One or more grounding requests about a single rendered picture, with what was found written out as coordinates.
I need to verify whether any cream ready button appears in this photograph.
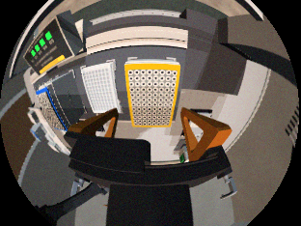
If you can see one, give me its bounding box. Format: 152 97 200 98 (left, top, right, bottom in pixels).
174 139 189 163

